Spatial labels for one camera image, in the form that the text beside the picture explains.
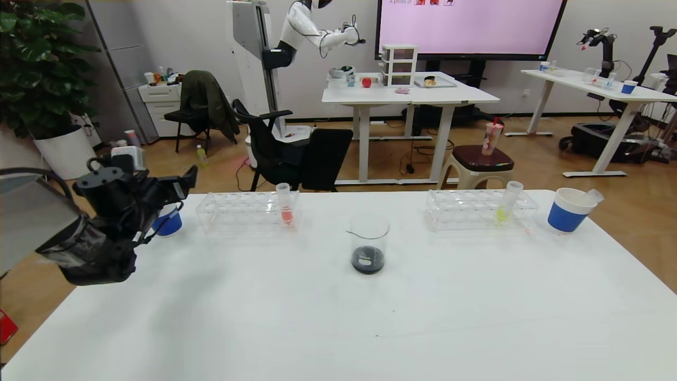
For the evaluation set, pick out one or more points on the yellow pigment test tube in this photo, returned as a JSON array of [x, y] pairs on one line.
[[503, 213]]

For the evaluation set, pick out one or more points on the grey bowl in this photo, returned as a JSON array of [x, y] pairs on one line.
[[338, 74]]

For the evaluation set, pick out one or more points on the small blue paper cup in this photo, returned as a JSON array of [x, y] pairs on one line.
[[629, 89]]

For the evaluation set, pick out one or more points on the pink purple cup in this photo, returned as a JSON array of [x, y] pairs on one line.
[[132, 138]]

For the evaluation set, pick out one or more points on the green drink bottle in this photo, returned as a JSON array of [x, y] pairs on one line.
[[202, 157]]

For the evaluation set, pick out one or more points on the clear acrylic test tube rack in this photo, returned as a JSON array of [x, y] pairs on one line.
[[470, 209], [248, 211]]

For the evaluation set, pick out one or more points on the red box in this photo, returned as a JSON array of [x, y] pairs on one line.
[[6, 327]]

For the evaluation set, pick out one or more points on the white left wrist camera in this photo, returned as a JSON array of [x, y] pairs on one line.
[[127, 157]]

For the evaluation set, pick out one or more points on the dark green jacket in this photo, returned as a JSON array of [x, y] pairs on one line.
[[203, 95]]

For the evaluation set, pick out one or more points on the blue white paper cup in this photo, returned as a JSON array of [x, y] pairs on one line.
[[170, 225], [566, 214]]

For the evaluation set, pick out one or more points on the white plant pot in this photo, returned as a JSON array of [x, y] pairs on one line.
[[63, 151]]

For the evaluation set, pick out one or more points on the orange pigment test tube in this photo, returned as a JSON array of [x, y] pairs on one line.
[[286, 214]]

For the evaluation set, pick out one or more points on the small white drawer organizer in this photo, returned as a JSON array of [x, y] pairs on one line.
[[398, 67]]

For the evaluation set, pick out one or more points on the white drawer cabinet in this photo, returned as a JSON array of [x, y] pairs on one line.
[[158, 100]]

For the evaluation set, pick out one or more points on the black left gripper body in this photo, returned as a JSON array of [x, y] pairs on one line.
[[180, 188]]

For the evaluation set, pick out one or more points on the brown beige plastic stool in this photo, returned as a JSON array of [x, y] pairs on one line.
[[478, 159]]

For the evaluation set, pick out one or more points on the green potted plant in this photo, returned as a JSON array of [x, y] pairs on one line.
[[37, 69]]

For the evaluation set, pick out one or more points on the white single desk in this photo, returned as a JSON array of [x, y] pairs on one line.
[[582, 83]]

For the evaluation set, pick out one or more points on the tall grey cabinet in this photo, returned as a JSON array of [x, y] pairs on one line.
[[127, 63]]

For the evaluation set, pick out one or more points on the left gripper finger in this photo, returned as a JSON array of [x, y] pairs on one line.
[[188, 181], [168, 202]]

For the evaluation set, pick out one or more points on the black tripod stand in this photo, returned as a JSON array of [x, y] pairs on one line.
[[656, 46]]

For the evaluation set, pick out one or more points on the red pigment test tube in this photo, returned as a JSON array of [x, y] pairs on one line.
[[593, 196]]

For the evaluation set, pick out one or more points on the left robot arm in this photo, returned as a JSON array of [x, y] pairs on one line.
[[95, 254]]

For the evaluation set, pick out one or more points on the black metal chair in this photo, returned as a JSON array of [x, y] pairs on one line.
[[185, 118]]

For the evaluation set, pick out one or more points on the drink cup with red straw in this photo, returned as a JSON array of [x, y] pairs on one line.
[[490, 139]]

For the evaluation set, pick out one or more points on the white double desk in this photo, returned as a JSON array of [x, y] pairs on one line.
[[370, 95]]

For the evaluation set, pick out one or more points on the black office chair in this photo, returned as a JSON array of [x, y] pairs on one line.
[[322, 159]]

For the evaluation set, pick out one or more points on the grey tray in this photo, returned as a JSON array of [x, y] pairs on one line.
[[436, 83]]

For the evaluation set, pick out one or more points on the clear glass beaker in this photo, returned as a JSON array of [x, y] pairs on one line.
[[368, 259]]

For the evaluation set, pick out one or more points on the large display screen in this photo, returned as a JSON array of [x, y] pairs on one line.
[[465, 26]]

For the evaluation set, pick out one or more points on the white humanoid robot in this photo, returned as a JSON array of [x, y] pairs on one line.
[[299, 26]]

